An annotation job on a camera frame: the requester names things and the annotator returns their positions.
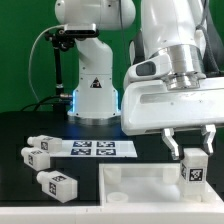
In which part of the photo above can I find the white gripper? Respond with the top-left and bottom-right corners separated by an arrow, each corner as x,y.
121,77 -> 224,160

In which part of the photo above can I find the white square tabletop tray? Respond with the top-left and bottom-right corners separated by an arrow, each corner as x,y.
99,163 -> 223,205

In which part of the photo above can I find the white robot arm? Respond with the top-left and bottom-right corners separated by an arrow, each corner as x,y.
55,0 -> 224,160

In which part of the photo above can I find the white L-shaped fence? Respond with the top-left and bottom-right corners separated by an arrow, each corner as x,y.
0,165 -> 224,224

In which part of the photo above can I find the white marker sheet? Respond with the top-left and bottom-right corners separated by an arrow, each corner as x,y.
51,140 -> 137,158

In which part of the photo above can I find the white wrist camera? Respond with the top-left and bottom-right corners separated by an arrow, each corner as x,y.
123,54 -> 172,88

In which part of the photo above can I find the black camera stand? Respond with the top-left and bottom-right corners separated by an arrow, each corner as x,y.
44,25 -> 99,113

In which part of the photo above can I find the grey camera cable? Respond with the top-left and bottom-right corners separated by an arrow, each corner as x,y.
27,24 -> 66,103

